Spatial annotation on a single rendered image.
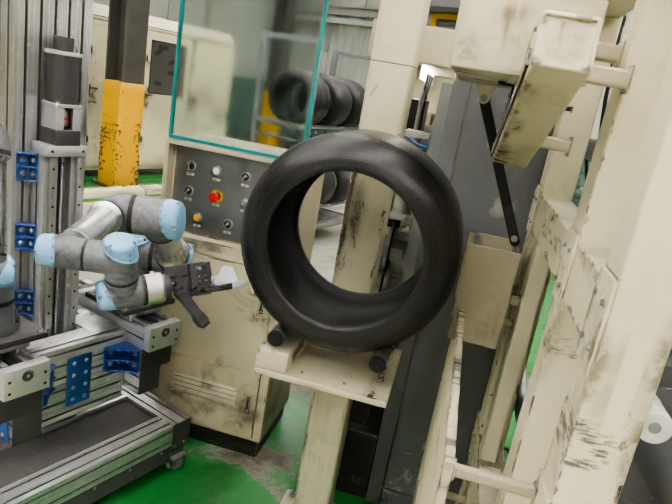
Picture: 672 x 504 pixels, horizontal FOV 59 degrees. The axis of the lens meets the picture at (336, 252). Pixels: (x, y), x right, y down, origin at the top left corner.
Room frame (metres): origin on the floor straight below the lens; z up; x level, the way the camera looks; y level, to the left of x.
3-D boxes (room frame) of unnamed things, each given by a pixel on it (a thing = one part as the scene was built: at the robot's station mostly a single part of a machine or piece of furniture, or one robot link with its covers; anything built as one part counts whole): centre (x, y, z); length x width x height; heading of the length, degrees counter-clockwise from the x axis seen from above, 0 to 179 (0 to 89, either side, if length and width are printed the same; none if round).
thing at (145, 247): (2.01, 0.70, 0.88); 0.13 x 0.12 x 0.14; 97
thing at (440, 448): (1.32, -0.33, 0.65); 0.90 x 0.02 x 0.70; 169
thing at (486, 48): (1.42, -0.32, 1.71); 0.61 x 0.25 x 0.15; 169
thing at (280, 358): (1.63, 0.09, 0.83); 0.36 x 0.09 x 0.06; 169
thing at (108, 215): (1.47, 0.64, 1.11); 0.49 x 0.11 x 0.12; 7
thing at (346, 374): (1.60, -0.05, 0.80); 0.37 x 0.36 x 0.02; 79
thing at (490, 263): (1.75, -0.46, 1.05); 0.20 x 0.15 x 0.30; 169
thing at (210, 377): (2.42, 0.42, 0.63); 0.56 x 0.41 x 1.27; 79
